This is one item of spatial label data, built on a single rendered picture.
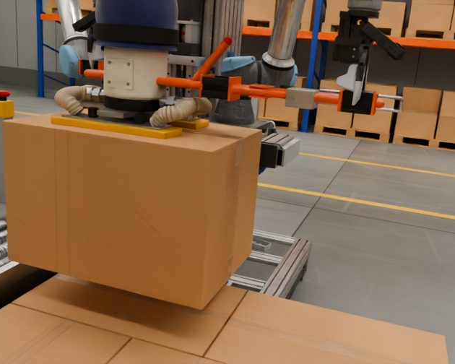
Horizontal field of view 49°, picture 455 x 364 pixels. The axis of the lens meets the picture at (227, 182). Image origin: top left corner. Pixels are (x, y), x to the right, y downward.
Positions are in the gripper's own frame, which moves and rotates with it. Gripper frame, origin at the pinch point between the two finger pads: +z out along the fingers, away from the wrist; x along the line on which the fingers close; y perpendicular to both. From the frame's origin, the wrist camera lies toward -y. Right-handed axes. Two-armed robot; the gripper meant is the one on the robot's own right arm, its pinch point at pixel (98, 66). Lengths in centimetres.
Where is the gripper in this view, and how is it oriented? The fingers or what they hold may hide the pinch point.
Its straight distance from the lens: 179.8
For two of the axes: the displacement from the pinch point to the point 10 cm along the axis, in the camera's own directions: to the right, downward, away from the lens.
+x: 3.4, -2.3, 9.1
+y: 9.4, 1.6, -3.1
